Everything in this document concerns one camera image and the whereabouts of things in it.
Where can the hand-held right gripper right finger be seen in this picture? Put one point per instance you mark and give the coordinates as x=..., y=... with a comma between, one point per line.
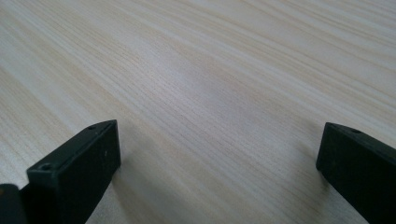
x=364, y=174

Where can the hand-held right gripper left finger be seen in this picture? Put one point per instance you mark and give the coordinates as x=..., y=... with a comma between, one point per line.
x=77, y=174

